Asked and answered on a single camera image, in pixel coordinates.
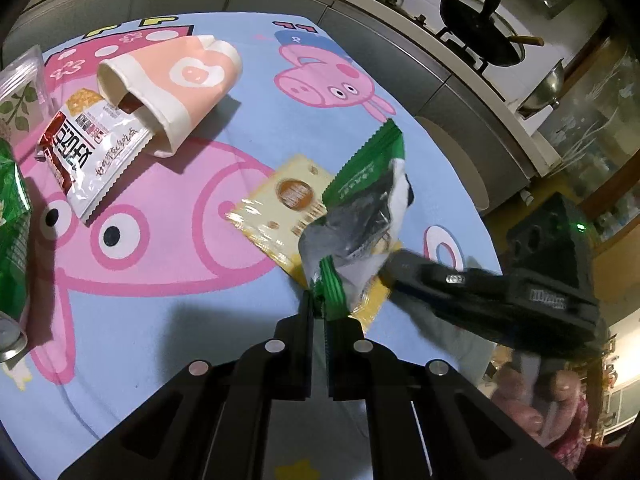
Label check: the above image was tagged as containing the black gas stove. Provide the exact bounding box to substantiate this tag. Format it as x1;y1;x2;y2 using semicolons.
345;0;506;101

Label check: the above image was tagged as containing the large steel basin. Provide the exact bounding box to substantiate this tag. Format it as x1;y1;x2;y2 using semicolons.
516;59;566;120

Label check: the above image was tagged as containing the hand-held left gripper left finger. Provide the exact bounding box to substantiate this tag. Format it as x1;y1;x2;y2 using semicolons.
57;290;316;480

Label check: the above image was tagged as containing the beige waste bin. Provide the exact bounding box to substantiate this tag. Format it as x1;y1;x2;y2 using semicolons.
415;115;493;211

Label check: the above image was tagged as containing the red and white snack packet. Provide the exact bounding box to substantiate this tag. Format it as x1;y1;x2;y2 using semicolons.
35;87;153;226

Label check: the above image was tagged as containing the clear plastic wrapper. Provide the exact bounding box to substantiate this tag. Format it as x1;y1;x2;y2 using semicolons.
0;45;47;143

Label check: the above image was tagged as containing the yellow snack packet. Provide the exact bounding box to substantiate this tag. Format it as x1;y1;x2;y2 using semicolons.
227;154;396;333

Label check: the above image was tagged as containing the wooden framed glass door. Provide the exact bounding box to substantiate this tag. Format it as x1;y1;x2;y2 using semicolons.
540;35;640;261

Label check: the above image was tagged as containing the green drink can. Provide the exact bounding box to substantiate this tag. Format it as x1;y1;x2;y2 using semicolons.
0;137;33;363

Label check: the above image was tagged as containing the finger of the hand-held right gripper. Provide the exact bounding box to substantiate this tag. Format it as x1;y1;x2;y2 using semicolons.
380;250;506;321

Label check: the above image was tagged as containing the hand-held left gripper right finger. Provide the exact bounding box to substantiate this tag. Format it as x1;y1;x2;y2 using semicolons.
322;305;576;480

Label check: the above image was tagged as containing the peach paper cup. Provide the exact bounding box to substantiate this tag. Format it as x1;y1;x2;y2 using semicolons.
96;34;243;158

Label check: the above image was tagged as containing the green foil wrapper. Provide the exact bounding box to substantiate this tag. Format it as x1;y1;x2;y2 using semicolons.
298;120;417;318

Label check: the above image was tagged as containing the black wok with lid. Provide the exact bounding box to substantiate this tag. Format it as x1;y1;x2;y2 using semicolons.
440;0;526;63

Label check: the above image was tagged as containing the person's right hand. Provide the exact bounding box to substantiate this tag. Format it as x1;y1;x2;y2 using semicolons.
490;357;591;456

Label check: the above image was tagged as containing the cartoon pig printed tablecloth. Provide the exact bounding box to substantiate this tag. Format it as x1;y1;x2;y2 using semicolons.
0;12;503;480

